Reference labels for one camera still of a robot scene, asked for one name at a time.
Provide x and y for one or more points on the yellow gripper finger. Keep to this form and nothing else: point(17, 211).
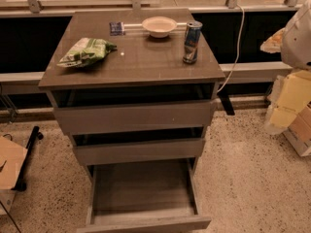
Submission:
point(273, 43)

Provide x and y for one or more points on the redbull can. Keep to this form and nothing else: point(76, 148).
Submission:
point(192, 36)

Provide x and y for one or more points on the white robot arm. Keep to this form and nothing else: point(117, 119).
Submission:
point(294, 40)

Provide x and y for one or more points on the grey drawer cabinet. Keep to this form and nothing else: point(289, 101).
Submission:
point(141, 70)

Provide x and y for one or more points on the middle grey drawer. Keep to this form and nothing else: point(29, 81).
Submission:
point(141, 151)

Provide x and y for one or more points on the open bottom grey drawer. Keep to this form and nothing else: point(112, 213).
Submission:
point(144, 197)

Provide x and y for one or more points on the top grey drawer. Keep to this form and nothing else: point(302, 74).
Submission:
point(139, 117)

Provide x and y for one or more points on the cardboard box right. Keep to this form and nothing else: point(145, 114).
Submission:
point(299, 132)

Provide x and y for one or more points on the white bowl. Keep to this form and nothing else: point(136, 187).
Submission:
point(159, 27)

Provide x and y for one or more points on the small blue packet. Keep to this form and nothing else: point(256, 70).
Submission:
point(116, 28)

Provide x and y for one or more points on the green chip bag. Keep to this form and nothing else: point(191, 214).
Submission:
point(86, 52)

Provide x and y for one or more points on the black stand leg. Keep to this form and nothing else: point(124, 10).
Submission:
point(35, 135)

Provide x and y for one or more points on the black bracket under rail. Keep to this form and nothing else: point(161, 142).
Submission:
point(226, 103)

